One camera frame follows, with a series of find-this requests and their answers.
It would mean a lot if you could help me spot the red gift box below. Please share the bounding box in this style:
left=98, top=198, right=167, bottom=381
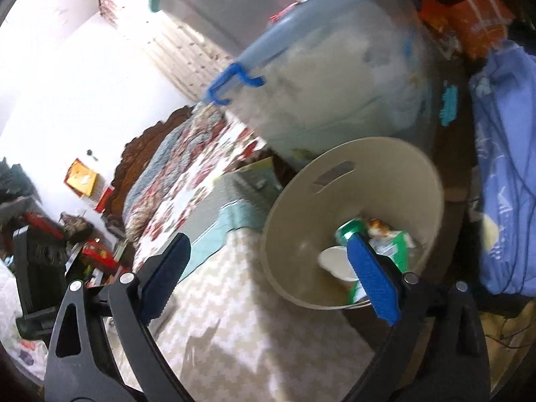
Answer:
left=81, top=241, right=120, bottom=269

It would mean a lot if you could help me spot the red yellow wall calendar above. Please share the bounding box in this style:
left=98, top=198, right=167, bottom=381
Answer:
left=64, top=158, right=115, bottom=214

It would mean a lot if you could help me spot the beige plastic waste bin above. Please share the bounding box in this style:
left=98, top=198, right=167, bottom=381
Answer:
left=260, top=137, right=445, bottom=311

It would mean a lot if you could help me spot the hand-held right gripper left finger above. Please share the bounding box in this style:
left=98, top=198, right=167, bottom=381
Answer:
left=44, top=232, right=197, bottom=402

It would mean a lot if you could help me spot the brown handbag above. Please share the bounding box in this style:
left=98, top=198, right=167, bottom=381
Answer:
left=61, top=211, right=95, bottom=244

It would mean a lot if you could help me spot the black plastic object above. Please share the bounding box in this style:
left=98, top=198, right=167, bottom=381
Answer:
left=12, top=226, right=70, bottom=317

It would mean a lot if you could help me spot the clear storage box blue lid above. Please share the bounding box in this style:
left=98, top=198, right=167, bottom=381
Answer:
left=201, top=0, right=445, bottom=172

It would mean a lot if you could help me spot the leaf pattern curtain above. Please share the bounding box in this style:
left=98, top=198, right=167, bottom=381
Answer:
left=96, top=0, right=235, bottom=105

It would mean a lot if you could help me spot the green snack packet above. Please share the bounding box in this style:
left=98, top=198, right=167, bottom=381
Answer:
left=347, top=230, right=416, bottom=303

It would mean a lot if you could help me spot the red floral bedsheet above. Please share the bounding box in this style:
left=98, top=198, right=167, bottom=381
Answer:
left=134, top=126, right=273, bottom=269

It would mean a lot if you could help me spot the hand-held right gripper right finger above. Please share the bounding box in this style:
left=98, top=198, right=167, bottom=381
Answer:
left=345, top=232, right=492, bottom=402

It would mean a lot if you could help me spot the patchwork quilt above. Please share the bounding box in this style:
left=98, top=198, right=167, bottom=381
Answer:
left=123, top=105, right=252, bottom=239

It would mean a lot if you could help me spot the orange plastic bag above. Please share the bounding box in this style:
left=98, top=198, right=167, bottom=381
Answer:
left=419, top=0, right=516, bottom=61

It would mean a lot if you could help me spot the carved wooden headboard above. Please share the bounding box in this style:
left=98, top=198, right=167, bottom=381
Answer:
left=103, top=105, right=197, bottom=239

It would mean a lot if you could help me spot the beige chevron bedsheet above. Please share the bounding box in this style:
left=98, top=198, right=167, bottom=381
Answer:
left=105, top=172, right=378, bottom=402

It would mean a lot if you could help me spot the white paper cup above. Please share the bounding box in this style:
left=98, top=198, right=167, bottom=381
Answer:
left=318, top=246, right=361, bottom=282

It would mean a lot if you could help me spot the green cardboard sheet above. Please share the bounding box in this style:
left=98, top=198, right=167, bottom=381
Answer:
left=232, top=157, right=279, bottom=191

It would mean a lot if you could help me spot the green drink can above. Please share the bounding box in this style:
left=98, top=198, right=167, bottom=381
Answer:
left=335, top=218, right=370, bottom=246

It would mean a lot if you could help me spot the orange snack wrapper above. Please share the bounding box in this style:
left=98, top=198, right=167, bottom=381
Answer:
left=367, top=217, right=391, bottom=236

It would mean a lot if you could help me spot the blue printed cloth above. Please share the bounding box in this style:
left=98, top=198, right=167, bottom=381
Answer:
left=468, top=40, right=536, bottom=296

